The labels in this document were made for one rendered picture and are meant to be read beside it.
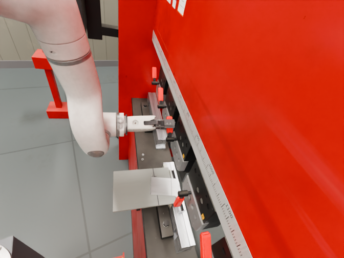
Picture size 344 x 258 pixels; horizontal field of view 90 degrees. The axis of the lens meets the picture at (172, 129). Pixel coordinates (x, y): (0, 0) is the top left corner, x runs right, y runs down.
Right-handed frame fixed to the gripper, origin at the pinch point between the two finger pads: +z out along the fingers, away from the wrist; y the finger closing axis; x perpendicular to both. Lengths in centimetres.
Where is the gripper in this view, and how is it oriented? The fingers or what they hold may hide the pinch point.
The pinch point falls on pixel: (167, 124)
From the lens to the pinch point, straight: 66.0
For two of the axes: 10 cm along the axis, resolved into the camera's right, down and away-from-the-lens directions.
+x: 0.3, 10.0, -0.8
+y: -3.0, 0.9, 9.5
